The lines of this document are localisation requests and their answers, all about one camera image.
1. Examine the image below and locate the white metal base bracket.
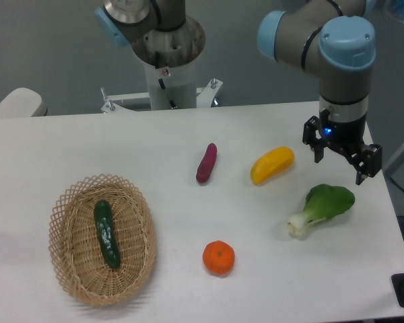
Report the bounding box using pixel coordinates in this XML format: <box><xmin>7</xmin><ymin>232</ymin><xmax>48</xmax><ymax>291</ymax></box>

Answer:
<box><xmin>100</xmin><ymin>78</ymin><xmax>224</xmax><ymax>113</ymax></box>

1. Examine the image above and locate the green bok choy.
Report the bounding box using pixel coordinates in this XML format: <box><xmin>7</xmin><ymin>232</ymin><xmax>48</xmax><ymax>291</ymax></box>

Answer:
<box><xmin>288</xmin><ymin>184</ymin><xmax>355</xmax><ymax>236</ymax></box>

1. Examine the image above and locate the yellow pepper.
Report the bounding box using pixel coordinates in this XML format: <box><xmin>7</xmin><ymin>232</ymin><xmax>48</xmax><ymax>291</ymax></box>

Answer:
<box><xmin>250</xmin><ymin>146</ymin><xmax>295</xmax><ymax>185</ymax></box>

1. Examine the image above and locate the purple sweet potato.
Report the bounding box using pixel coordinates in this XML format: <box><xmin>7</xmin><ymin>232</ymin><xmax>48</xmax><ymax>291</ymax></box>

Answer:
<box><xmin>195</xmin><ymin>143</ymin><xmax>217</xmax><ymax>184</ymax></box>

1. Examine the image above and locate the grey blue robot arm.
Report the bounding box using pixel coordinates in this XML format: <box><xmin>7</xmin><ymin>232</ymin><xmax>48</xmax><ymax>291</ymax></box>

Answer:
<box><xmin>95</xmin><ymin>1</ymin><xmax>382</xmax><ymax>184</ymax></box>

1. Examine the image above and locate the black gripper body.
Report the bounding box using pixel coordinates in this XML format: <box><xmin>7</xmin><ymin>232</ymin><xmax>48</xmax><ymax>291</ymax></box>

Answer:
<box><xmin>318</xmin><ymin>102</ymin><xmax>367</xmax><ymax>152</ymax></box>

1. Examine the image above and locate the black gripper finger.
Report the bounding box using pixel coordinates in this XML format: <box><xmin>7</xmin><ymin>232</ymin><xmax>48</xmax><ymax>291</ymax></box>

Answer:
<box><xmin>346</xmin><ymin>143</ymin><xmax>382</xmax><ymax>185</ymax></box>
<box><xmin>302</xmin><ymin>116</ymin><xmax>327</xmax><ymax>163</ymax></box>

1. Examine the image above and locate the orange tangerine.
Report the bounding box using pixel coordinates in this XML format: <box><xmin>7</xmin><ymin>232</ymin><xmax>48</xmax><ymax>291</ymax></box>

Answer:
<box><xmin>202</xmin><ymin>240</ymin><xmax>235</xmax><ymax>276</ymax></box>

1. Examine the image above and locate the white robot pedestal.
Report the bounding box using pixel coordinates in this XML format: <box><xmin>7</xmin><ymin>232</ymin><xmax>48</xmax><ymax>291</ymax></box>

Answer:
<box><xmin>131</xmin><ymin>16</ymin><xmax>205</xmax><ymax>110</ymax></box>

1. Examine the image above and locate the woven wicker basket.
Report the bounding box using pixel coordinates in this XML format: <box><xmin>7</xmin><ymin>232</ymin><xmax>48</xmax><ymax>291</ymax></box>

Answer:
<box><xmin>48</xmin><ymin>174</ymin><xmax>156</xmax><ymax>306</ymax></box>

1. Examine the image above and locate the green cucumber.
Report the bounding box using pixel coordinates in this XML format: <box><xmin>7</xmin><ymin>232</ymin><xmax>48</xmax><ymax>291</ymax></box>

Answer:
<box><xmin>93</xmin><ymin>199</ymin><xmax>121</xmax><ymax>269</ymax></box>

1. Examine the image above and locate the white chair armrest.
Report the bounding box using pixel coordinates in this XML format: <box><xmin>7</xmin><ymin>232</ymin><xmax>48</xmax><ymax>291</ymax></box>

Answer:
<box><xmin>0</xmin><ymin>87</ymin><xmax>48</xmax><ymax>119</ymax></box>

